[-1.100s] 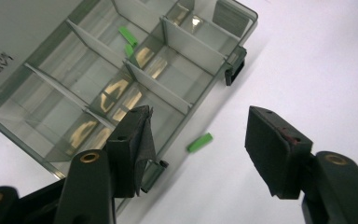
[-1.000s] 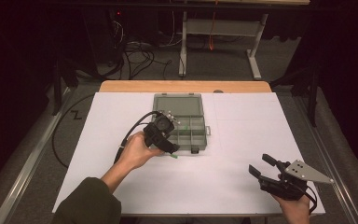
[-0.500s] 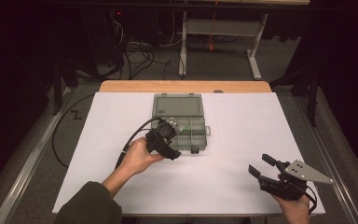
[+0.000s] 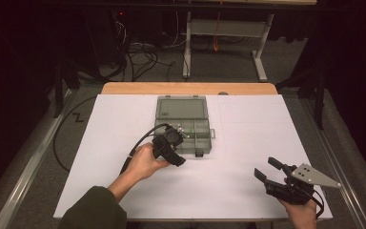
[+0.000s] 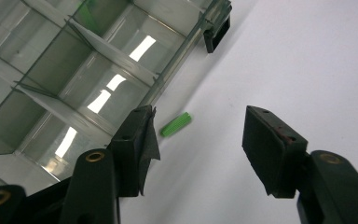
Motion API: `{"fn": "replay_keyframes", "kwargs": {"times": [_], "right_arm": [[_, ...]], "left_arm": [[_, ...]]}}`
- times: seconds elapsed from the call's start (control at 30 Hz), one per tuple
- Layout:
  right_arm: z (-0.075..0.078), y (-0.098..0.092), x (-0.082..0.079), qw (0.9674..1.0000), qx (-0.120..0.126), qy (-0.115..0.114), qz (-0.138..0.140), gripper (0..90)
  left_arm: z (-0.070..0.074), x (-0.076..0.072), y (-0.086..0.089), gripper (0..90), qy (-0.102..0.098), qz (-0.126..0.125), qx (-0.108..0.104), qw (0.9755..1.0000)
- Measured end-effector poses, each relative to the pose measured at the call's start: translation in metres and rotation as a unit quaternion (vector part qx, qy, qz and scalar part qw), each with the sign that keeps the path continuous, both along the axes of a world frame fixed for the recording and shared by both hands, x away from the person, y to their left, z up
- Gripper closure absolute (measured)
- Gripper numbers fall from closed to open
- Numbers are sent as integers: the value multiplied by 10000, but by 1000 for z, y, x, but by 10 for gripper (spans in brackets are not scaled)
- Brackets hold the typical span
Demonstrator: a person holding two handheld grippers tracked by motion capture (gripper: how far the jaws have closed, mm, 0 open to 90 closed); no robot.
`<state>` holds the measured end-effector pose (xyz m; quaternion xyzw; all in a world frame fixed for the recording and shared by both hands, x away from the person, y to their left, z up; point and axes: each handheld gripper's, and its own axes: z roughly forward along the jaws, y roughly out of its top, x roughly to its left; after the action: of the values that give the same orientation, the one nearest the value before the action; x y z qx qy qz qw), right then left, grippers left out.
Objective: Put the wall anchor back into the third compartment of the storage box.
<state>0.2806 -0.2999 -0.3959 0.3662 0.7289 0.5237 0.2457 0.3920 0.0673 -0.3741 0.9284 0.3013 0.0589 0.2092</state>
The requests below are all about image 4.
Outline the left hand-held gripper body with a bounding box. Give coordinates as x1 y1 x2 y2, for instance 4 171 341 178
152 125 190 159

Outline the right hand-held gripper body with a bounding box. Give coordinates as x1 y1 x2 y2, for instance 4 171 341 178
264 162 342 205

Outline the grey plastic compartment box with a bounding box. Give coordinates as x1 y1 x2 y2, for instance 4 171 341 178
153 94 217 157

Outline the person's left hand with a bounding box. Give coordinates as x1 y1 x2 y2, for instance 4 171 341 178
123 142 171 183

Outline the person's right hand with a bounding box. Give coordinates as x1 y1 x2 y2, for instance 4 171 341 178
279 199 318 229

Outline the white table mat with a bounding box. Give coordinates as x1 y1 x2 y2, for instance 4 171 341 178
52 94 334 220

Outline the black metal stand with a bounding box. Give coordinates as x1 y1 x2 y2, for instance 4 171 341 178
275 68 328 131
52 60 80 119

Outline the dark computer tower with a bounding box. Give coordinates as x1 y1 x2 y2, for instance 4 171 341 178
85 8 132 70

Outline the aluminium floor rail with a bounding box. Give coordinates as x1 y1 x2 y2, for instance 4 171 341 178
299 98 366 229
0 89 74 229

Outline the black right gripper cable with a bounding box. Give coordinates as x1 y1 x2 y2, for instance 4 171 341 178
311 189 326 219

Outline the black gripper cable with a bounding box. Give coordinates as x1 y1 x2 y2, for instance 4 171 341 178
119 123 171 176
311 189 326 219

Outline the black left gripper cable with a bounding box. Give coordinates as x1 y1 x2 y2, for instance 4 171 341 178
119 123 171 176

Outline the tangle of black cables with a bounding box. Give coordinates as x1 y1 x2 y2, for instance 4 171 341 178
108 41 177 82

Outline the white cable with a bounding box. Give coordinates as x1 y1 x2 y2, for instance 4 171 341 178
163 12 187 49

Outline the orange cable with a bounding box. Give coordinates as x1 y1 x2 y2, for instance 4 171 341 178
213 0 224 52

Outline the black floor cable loop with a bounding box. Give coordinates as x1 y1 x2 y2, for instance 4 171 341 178
52 95 98 173

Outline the white metal desk frame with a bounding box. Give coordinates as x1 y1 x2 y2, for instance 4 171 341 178
182 11 275 83

